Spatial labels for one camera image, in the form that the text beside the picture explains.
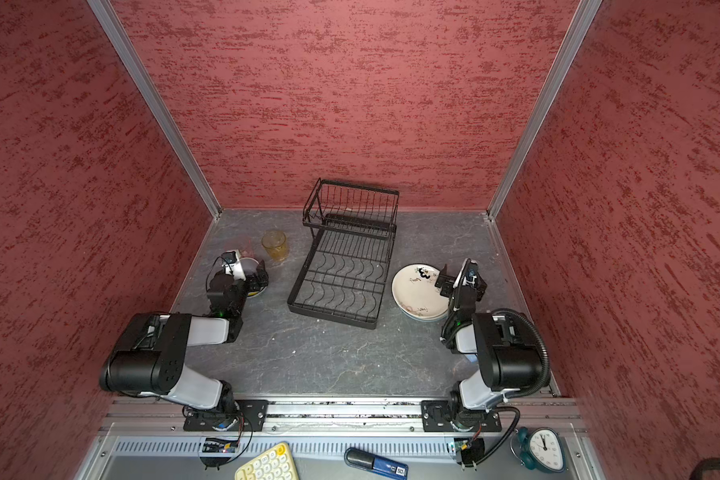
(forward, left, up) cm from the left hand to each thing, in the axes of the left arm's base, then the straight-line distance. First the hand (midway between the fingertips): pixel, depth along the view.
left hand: (250, 267), depth 93 cm
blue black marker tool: (-49, -39, -5) cm, 62 cm away
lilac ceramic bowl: (-2, -1, +3) cm, 4 cm away
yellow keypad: (-49, -17, -7) cm, 53 cm away
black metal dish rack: (+14, -31, -6) cm, 35 cm away
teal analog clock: (-46, -78, -4) cm, 91 cm away
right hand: (-1, -66, +1) cm, 66 cm away
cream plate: (-4, -54, -9) cm, 55 cm away
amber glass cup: (+15, -4, -5) cm, 16 cm away
